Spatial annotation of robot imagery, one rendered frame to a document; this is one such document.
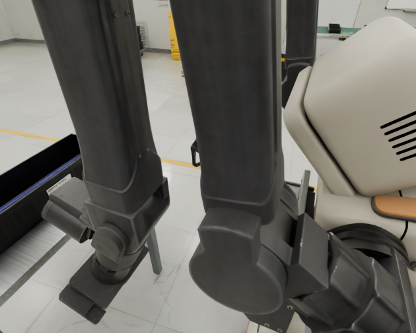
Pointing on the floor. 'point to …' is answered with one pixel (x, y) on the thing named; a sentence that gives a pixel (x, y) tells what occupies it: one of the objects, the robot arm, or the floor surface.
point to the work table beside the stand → (33, 264)
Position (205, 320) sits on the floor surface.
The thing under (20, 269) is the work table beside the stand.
